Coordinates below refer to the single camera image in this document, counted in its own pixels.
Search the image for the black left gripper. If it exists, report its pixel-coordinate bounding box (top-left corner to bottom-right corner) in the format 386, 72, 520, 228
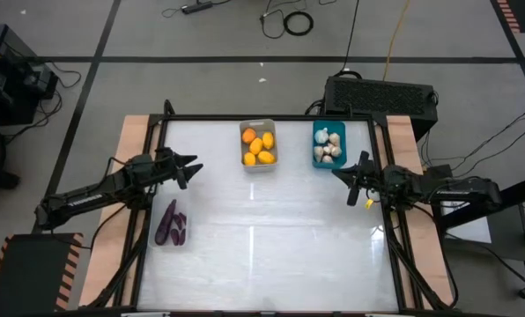
128, 147, 204, 191

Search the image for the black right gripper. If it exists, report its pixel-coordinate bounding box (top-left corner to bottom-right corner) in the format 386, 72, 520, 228
331, 151, 394, 207

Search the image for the large purple eggplant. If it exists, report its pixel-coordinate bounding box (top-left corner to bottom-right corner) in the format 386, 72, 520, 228
154, 198, 178, 247

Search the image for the teal plastic basket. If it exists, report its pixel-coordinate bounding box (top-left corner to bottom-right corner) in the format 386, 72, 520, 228
312, 120, 348, 170

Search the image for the grey plastic basket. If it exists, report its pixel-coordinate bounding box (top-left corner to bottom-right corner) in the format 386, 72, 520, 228
239, 118, 278, 174

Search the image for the black computer case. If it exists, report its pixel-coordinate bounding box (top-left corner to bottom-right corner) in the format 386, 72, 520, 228
323, 75, 440, 142

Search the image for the small black box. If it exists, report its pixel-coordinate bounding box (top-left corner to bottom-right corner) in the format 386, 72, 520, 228
423, 164, 454, 180

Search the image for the white paper sheet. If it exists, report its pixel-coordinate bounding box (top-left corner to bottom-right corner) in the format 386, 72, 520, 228
440, 201, 492, 244

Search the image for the black power strip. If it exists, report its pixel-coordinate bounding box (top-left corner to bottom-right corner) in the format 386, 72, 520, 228
181, 0, 214, 15

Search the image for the black metal stand beam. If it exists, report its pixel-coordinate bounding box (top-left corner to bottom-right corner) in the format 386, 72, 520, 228
440, 171, 525, 247

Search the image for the black equipment stack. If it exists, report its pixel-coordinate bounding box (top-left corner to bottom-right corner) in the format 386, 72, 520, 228
0, 24, 60, 127

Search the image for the black aluminium table frame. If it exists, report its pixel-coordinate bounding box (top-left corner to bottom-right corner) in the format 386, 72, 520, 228
85, 99, 460, 312

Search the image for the long black cable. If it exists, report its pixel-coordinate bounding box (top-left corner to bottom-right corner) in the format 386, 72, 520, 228
332, 0, 363, 80

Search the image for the yellow cable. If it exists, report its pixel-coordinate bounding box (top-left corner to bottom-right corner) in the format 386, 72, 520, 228
383, 0, 411, 83

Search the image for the coiled black cable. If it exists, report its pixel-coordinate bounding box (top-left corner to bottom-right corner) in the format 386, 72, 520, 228
283, 11, 314, 37

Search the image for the thin black cable with plug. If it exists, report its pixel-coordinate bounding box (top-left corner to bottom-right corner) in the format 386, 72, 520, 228
260, 0, 290, 40

